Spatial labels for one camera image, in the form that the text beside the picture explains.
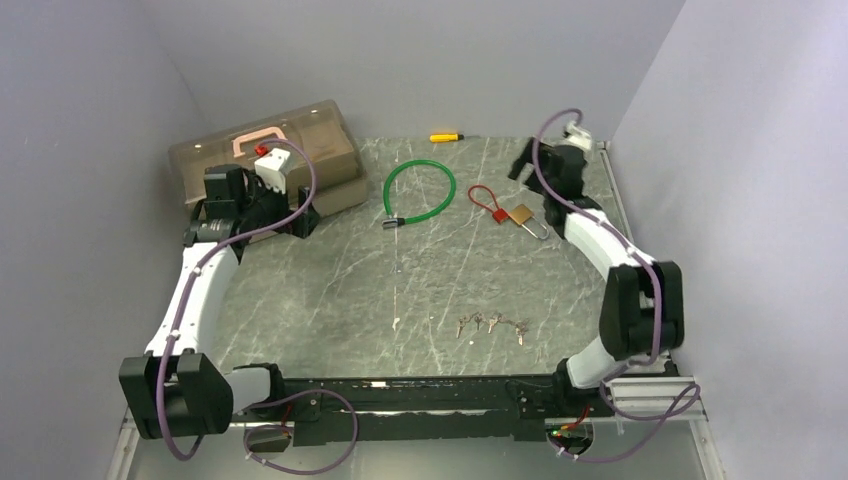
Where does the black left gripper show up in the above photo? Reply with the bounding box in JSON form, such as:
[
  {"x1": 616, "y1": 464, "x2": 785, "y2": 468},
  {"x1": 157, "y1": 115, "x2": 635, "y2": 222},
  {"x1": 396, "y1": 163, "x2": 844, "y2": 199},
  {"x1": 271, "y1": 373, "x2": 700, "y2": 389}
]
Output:
[{"x1": 238, "y1": 171, "x2": 322, "y2": 239}]

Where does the red cable padlock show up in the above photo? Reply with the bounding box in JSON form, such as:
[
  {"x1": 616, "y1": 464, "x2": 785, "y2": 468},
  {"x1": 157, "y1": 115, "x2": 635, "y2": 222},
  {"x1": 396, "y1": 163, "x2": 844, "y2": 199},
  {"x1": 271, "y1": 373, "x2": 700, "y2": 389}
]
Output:
[{"x1": 467, "y1": 184, "x2": 509, "y2": 224}]

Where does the green cable lock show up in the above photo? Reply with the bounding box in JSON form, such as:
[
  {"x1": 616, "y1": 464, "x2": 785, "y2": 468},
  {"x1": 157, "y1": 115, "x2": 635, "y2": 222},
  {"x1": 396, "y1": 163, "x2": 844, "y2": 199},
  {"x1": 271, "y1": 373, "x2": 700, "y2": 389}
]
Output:
[{"x1": 380, "y1": 158, "x2": 458, "y2": 231}]

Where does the bunch of small keys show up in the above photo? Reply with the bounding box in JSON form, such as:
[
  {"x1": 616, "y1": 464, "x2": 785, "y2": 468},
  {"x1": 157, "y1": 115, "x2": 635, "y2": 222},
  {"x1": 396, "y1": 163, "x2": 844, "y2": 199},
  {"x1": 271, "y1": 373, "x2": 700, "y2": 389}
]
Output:
[{"x1": 455, "y1": 312, "x2": 530, "y2": 346}]

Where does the brass padlock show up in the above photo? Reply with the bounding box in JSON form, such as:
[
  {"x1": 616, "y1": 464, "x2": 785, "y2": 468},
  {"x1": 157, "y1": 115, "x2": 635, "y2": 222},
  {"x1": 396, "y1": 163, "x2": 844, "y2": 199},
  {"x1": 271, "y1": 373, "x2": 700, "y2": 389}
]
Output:
[{"x1": 508, "y1": 204, "x2": 550, "y2": 241}]

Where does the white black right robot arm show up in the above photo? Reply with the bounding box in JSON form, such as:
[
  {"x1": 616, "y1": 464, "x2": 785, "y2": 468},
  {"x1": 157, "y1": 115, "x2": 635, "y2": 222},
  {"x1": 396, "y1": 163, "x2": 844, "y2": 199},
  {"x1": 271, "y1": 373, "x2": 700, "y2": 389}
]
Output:
[{"x1": 508, "y1": 125, "x2": 685, "y2": 415}]

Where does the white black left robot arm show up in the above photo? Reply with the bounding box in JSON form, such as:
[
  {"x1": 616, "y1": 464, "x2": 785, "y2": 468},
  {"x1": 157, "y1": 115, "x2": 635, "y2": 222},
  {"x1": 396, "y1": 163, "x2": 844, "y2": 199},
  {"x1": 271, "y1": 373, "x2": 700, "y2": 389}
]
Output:
[{"x1": 118, "y1": 164, "x2": 317, "y2": 442}]

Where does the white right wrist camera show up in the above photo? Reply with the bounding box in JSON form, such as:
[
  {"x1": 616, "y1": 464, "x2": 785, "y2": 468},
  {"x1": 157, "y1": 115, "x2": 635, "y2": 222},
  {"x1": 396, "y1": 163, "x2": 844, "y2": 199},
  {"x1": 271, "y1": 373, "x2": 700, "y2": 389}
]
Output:
[{"x1": 562, "y1": 121, "x2": 595, "y2": 155}]

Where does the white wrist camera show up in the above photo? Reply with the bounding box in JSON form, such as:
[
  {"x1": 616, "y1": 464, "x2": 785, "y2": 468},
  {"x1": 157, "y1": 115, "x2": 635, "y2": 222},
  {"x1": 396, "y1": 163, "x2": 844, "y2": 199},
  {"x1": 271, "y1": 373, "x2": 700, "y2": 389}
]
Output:
[
  {"x1": 254, "y1": 146, "x2": 295, "y2": 194},
  {"x1": 562, "y1": 121, "x2": 595, "y2": 155}
]

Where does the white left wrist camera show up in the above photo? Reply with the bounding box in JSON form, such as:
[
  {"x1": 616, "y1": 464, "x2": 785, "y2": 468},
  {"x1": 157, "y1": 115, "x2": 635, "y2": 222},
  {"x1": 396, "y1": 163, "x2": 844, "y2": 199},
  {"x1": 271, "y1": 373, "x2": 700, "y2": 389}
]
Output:
[{"x1": 254, "y1": 146, "x2": 295, "y2": 194}]

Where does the yellow handled screwdriver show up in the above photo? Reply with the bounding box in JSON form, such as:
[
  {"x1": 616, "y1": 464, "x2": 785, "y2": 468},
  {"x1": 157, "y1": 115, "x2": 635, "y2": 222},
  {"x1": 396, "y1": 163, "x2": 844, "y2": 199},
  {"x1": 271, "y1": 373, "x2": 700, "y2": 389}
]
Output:
[{"x1": 429, "y1": 133, "x2": 465, "y2": 144}]

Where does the brown translucent toolbox pink handle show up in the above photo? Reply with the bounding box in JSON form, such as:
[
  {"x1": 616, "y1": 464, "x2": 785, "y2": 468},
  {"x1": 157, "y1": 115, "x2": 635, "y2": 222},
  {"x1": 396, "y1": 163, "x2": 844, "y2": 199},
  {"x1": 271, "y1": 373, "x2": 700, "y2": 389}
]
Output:
[{"x1": 169, "y1": 100, "x2": 368, "y2": 247}]

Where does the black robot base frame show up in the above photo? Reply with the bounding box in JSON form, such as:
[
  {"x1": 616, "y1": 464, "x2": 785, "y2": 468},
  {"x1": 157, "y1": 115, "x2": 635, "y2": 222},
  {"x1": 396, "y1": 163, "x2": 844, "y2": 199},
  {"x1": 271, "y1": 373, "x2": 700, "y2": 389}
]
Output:
[{"x1": 233, "y1": 373, "x2": 612, "y2": 446}]

